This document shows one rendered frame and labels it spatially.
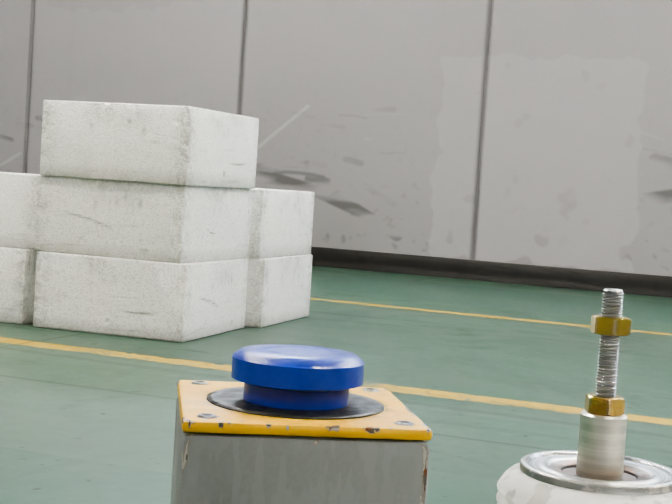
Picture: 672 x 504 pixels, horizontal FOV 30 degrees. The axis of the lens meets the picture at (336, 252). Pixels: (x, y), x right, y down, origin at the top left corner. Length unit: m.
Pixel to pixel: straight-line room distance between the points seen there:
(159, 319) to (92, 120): 0.49
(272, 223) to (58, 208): 0.60
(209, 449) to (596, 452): 0.29
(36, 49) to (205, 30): 0.97
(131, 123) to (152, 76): 3.39
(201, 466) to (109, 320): 2.65
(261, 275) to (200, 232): 0.34
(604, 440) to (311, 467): 0.28
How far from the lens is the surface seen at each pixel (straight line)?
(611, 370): 0.61
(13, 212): 3.14
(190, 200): 2.92
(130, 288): 2.95
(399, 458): 0.36
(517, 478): 0.60
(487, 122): 5.68
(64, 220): 3.04
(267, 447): 0.35
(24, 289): 3.11
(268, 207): 3.29
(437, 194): 5.72
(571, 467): 0.63
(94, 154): 2.99
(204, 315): 3.00
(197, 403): 0.37
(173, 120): 2.89
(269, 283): 3.30
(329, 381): 0.36
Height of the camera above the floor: 0.38
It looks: 3 degrees down
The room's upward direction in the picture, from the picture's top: 4 degrees clockwise
